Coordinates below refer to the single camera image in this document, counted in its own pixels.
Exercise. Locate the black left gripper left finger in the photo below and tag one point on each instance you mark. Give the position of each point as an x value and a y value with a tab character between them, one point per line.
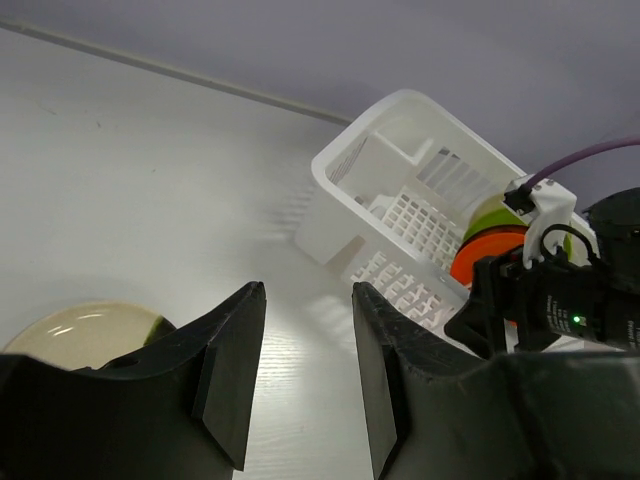
178	408

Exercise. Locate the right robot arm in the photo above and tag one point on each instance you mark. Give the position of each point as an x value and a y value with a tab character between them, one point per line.
615	222

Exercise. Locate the beige plate with black patch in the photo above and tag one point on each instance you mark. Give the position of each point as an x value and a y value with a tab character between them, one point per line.
90	334

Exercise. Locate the white plastic dish rack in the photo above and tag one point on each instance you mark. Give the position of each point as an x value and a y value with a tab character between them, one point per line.
395	194

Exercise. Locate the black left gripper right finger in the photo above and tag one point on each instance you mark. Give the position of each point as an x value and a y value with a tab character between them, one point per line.
434	411

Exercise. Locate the green plate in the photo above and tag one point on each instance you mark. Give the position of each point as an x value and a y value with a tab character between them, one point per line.
502	217

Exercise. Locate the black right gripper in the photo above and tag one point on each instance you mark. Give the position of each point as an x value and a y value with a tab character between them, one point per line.
553	299

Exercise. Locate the orange plate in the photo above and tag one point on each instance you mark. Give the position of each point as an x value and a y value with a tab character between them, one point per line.
489	242

